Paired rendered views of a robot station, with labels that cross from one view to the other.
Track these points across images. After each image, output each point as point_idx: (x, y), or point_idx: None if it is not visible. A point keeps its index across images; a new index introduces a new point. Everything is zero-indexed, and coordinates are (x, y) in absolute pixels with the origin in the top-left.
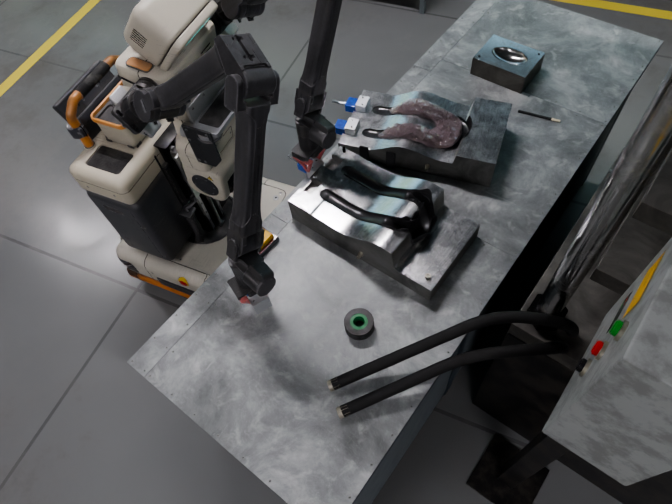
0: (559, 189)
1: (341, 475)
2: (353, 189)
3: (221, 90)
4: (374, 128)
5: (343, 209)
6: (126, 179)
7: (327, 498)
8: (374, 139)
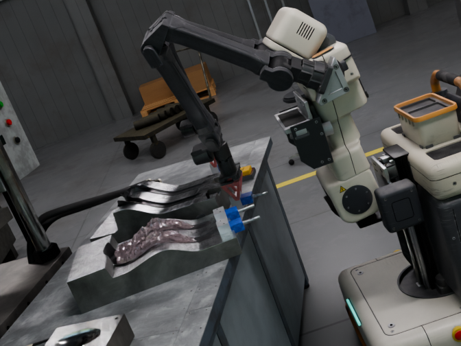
0: (31, 304)
1: (141, 180)
2: (186, 195)
3: (304, 117)
4: (202, 228)
5: (186, 189)
6: (383, 133)
7: (144, 176)
8: (195, 224)
